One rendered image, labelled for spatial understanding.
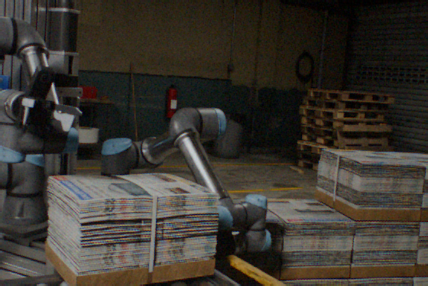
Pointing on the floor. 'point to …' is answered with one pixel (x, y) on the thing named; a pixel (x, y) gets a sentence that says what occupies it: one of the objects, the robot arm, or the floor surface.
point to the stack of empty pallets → (328, 131)
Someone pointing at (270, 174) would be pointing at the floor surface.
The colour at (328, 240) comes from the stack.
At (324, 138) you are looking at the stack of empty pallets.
